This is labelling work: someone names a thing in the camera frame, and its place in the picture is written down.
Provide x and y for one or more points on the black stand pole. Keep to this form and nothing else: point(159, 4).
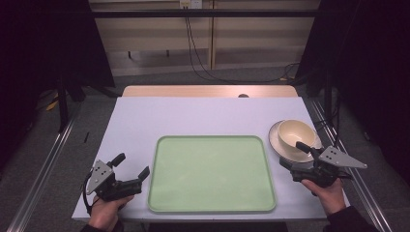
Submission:
point(63, 103)

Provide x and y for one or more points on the black curtain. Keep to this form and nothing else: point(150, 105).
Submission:
point(367, 64)
point(38, 64)

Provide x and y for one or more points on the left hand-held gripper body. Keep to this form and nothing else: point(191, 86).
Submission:
point(106, 187)

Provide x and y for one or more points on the white wall socket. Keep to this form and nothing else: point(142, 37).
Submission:
point(190, 3)

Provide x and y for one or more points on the green tray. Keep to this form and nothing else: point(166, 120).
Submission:
point(209, 174)

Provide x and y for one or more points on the person's left hand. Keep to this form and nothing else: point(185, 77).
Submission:
point(104, 211)

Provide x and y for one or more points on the cream bowl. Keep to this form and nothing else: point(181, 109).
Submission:
point(295, 132)

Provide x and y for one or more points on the yellow floor item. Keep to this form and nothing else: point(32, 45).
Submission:
point(52, 105)

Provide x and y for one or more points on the person's right hand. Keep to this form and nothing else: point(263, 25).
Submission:
point(327, 195)

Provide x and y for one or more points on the cream plate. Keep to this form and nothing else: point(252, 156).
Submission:
point(274, 141)

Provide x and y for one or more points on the metal floor rail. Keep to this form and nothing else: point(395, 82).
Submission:
point(42, 170)
point(354, 180)

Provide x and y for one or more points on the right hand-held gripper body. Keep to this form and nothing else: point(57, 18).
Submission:
point(319, 172)

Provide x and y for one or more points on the black horizontal bar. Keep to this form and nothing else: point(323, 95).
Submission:
point(206, 13)

